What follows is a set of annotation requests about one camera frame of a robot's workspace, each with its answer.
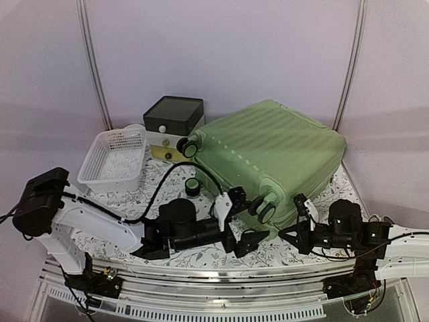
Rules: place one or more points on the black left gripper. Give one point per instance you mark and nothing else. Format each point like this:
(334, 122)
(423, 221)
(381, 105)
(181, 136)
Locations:
(245, 245)

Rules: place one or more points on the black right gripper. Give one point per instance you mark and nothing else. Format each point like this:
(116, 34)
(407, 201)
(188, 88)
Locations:
(303, 241)

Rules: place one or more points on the green hard-shell suitcase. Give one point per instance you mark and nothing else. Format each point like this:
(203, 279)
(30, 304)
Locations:
(274, 153)

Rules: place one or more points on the drawer cabinet with dark top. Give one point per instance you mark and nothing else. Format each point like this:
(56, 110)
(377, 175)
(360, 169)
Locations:
(169, 122)

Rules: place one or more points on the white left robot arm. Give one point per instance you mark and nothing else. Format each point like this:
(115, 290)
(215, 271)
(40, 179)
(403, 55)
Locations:
(49, 206)

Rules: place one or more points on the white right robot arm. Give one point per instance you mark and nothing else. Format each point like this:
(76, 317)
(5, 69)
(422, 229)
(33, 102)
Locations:
(406, 255)

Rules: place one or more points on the floral white tablecloth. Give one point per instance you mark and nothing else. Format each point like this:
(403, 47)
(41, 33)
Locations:
(270, 254)

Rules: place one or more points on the white plastic mesh basket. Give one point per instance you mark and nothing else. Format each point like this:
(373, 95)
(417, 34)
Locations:
(114, 160)

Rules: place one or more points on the aluminium front rail frame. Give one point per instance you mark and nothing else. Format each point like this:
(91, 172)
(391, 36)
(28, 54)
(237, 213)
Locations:
(163, 293)

